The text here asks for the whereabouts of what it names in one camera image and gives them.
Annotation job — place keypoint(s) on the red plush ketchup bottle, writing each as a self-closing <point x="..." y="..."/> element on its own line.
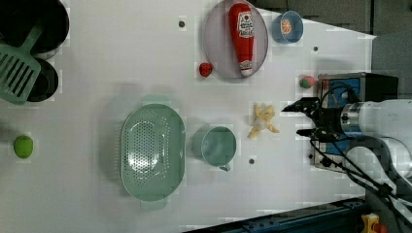
<point x="242" y="35"/>

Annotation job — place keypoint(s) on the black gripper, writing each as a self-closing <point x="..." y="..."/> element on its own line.
<point x="327" y="119"/>

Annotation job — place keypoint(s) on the green oval colander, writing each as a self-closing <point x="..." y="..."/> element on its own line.
<point x="152" y="152"/>

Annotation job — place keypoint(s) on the large black cylinder holder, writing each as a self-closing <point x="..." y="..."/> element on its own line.
<point x="18" y="17"/>

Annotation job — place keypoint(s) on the blue bowl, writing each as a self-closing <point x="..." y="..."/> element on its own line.
<point x="297" y="28"/>

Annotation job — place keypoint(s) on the grey round plate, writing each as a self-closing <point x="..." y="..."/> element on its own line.
<point x="219" y="47"/>

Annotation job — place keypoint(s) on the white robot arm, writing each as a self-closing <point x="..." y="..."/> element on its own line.
<point x="378" y="157"/>

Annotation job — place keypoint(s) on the green measuring cup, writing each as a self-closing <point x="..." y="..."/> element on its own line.
<point x="216" y="145"/>

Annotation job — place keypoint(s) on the blue metal frame rail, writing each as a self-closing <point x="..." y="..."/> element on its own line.
<point x="336" y="217"/>

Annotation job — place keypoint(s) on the black toaster oven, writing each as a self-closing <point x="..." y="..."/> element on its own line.
<point x="338" y="91"/>

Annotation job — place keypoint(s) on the yellow red emergency button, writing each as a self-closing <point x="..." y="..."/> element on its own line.
<point x="371" y="224"/>

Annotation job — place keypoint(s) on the small black cylinder holder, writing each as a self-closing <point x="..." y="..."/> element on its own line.
<point x="46" y="84"/>

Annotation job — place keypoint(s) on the green slotted spatula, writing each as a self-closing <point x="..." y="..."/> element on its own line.
<point x="19" y="69"/>

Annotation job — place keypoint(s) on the green lime toy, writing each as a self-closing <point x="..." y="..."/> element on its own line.
<point x="23" y="146"/>

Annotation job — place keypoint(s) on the peeled plush banana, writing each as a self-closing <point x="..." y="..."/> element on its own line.
<point x="262" y="120"/>

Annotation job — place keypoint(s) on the red strawberry toy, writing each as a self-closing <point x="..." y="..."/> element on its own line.
<point x="205" y="69"/>

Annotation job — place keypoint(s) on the red green peach toy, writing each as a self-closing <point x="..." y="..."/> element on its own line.
<point x="307" y="82"/>

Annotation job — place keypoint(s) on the orange slice toy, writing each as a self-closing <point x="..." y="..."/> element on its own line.
<point x="286" y="26"/>

